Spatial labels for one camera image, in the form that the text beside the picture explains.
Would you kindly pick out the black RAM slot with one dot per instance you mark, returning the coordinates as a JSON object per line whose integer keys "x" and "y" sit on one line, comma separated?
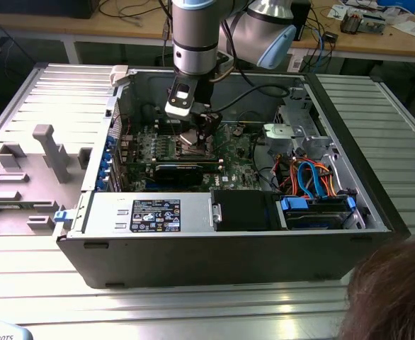
{"x": 193, "y": 161}
{"x": 165, "y": 131}
{"x": 165, "y": 125}

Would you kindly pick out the grey parts rack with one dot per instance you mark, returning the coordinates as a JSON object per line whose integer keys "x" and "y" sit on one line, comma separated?
{"x": 34, "y": 191}

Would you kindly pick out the silver disk bay cage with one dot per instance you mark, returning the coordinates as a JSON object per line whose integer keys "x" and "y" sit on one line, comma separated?
{"x": 297, "y": 102}

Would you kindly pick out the white paper sheets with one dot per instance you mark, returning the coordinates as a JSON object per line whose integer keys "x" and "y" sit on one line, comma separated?
{"x": 411, "y": 28}

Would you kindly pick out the wooden desk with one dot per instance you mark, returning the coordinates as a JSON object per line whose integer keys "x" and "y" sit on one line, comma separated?
{"x": 87, "y": 26}

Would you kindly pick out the CPU heat sink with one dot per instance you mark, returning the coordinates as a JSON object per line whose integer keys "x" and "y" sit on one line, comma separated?
{"x": 351, "y": 22}

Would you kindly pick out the blue expansion slot clip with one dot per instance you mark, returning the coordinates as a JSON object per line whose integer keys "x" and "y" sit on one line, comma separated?
{"x": 105, "y": 162}
{"x": 101, "y": 178}
{"x": 110, "y": 141}

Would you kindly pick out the black PC case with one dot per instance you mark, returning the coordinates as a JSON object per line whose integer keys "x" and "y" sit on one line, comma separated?
{"x": 193, "y": 258}

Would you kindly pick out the beige case latch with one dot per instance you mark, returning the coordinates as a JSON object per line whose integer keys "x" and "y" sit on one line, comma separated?
{"x": 119, "y": 74}

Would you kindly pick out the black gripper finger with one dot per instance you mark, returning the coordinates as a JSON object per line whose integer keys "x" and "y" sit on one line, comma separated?
{"x": 202, "y": 127}
{"x": 215, "y": 124}

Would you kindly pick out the green motherboard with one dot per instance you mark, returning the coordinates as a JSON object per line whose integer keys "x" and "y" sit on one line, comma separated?
{"x": 236, "y": 166}

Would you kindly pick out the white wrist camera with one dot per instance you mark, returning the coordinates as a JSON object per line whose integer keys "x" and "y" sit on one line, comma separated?
{"x": 177, "y": 106}

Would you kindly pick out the blue case latch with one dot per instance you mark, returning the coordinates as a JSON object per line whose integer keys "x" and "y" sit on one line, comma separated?
{"x": 61, "y": 216}

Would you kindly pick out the black upright box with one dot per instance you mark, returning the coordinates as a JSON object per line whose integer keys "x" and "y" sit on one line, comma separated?
{"x": 304, "y": 14}

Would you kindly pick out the silver metal bracket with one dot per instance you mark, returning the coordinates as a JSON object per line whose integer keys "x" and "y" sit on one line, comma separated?
{"x": 282, "y": 132}

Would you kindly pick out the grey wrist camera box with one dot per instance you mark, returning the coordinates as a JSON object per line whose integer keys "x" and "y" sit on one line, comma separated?
{"x": 226, "y": 64}

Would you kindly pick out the black computer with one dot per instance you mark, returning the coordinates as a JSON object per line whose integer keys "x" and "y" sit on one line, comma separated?
{"x": 44, "y": 8}

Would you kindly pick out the black graphics card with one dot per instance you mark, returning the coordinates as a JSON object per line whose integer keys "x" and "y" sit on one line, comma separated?
{"x": 179, "y": 175}

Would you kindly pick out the silver power supply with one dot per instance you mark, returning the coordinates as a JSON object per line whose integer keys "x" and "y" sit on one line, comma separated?
{"x": 101, "y": 216}

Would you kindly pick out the white printed paper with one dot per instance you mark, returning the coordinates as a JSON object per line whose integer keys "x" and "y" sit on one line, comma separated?
{"x": 338, "y": 10}

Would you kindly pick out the grey metal box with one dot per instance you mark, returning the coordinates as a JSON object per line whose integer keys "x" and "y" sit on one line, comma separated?
{"x": 374, "y": 24}

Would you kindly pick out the CPU socket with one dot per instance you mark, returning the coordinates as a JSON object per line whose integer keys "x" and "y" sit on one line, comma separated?
{"x": 188, "y": 150}

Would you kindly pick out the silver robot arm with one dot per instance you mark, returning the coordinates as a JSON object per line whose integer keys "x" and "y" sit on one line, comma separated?
{"x": 193, "y": 35}

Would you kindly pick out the small black adapter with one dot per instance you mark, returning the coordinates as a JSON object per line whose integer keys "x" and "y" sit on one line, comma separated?
{"x": 331, "y": 37}

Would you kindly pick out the brown-haired person's head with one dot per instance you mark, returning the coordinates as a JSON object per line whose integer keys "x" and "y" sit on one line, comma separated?
{"x": 395, "y": 294}

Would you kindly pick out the white paper label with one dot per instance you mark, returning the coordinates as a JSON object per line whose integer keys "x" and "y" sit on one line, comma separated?
{"x": 295, "y": 63}

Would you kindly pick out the blue box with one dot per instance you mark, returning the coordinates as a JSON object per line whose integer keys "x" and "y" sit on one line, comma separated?
{"x": 398, "y": 4}

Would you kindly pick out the hard disk in blue carrier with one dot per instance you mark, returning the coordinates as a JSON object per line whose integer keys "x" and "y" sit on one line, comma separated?
{"x": 313, "y": 219}

